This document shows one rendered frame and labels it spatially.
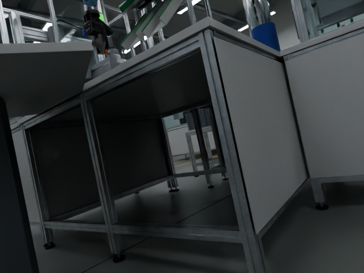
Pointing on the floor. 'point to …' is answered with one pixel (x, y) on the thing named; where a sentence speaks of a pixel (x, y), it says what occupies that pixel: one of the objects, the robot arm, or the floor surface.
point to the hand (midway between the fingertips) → (103, 50)
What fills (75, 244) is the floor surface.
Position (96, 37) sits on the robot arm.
